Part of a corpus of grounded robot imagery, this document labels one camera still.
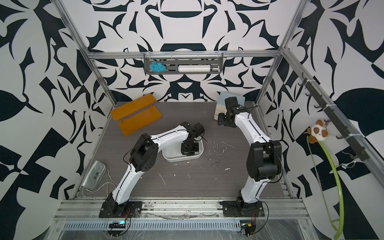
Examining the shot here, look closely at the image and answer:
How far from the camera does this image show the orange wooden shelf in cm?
100

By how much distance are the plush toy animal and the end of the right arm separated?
28cm

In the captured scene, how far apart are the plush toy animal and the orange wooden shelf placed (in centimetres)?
89

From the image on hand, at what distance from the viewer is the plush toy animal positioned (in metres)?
0.60

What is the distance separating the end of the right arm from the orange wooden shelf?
50 centimetres

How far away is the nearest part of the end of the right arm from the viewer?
0.65 m
